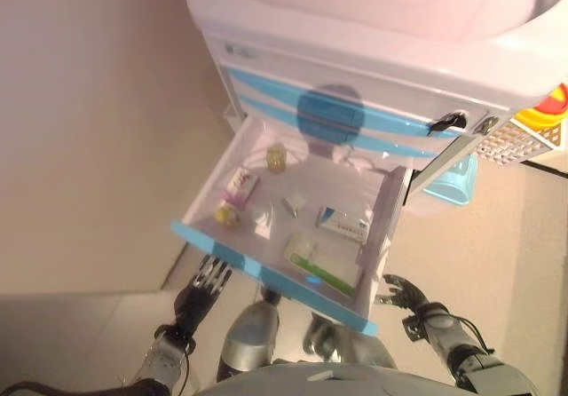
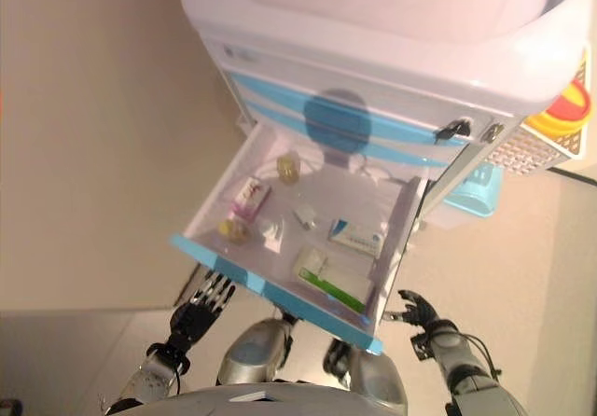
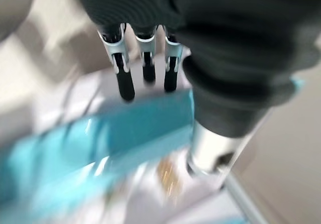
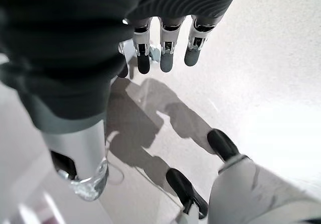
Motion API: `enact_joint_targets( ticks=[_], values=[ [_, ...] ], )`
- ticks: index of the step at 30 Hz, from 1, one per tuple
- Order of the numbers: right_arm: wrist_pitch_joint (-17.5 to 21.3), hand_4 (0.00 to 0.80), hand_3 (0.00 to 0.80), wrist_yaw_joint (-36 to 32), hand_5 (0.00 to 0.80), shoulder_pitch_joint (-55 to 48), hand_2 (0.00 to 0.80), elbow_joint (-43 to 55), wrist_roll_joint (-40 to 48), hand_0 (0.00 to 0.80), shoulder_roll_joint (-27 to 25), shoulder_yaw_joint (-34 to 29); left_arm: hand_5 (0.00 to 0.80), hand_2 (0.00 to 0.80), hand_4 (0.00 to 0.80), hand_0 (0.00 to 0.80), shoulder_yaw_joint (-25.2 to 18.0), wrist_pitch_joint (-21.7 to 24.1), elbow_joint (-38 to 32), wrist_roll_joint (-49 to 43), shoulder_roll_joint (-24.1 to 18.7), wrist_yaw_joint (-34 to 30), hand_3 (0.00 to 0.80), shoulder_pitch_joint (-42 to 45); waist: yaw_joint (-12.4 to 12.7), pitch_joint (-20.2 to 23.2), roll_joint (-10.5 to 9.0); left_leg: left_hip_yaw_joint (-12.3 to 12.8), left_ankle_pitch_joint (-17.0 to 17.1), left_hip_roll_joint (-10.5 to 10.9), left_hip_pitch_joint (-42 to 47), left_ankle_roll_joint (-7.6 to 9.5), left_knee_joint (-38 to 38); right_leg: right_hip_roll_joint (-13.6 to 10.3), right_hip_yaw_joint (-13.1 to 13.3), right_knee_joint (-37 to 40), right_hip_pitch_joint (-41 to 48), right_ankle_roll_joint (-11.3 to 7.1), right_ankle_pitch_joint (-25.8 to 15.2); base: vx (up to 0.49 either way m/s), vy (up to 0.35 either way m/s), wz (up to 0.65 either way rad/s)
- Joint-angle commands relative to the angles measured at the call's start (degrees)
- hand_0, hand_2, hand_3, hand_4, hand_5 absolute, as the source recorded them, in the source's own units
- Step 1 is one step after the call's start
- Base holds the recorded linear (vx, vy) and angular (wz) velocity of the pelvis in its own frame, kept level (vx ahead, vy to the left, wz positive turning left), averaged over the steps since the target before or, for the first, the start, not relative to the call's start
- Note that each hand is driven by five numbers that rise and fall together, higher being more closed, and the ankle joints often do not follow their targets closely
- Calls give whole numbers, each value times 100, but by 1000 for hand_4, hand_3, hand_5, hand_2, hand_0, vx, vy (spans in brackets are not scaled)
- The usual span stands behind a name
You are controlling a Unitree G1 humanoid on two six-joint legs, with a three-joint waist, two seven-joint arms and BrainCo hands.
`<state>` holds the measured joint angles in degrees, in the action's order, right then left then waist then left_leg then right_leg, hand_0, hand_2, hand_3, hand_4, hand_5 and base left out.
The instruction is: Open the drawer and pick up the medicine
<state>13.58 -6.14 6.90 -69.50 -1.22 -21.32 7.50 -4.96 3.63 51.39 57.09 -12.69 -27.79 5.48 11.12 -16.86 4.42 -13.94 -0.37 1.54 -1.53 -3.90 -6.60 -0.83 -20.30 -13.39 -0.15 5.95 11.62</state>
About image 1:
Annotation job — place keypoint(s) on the black cart key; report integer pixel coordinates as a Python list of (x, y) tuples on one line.
[(446, 123)]

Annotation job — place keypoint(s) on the blue white cart drawer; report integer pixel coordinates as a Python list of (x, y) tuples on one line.
[(275, 111), (266, 86), (275, 276)]

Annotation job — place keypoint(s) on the white blue medical cart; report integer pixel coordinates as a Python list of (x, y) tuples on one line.
[(355, 23)]

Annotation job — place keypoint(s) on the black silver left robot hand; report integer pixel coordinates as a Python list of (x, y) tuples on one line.
[(197, 298)]

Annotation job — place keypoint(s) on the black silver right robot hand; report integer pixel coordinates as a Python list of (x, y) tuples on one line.
[(408, 296)]

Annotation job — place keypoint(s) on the blue white medicine box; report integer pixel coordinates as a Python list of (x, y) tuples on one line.
[(344, 226)]

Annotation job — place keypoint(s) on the pink white medicine box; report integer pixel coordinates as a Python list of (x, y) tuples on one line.
[(242, 187)]

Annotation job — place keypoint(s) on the clear yellow medicine bottle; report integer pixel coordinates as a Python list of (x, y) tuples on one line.
[(227, 217), (276, 160)]

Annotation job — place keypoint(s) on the small silver medicine box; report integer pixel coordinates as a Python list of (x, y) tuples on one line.
[(295, 205)]

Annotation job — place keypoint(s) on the white mesh basket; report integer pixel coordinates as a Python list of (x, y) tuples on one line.
[(506, 147)]

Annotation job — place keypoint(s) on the clear cart side basket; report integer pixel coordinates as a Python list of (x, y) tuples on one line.
[(231, 118)]

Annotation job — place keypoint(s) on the metal cart side lock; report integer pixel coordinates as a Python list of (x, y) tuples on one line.
[(484, 125)]

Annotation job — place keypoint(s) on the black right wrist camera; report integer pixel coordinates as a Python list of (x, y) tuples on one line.
[(412, 326)]

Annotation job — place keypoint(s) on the yellow red sharps container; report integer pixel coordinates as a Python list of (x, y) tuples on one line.
[(550, 112)]

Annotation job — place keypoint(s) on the grey robot torso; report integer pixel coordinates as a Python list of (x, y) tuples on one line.
[(333, 380)]

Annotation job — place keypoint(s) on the green white medicine box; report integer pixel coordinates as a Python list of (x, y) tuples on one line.
[(319, 263)]

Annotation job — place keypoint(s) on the light blue waste bin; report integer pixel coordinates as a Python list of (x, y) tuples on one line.
[(450, 183)]

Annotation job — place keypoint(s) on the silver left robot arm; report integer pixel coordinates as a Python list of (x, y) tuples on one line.
[(162, 360)]

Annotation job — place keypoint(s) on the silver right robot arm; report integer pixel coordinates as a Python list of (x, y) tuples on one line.
[(479, 365)]

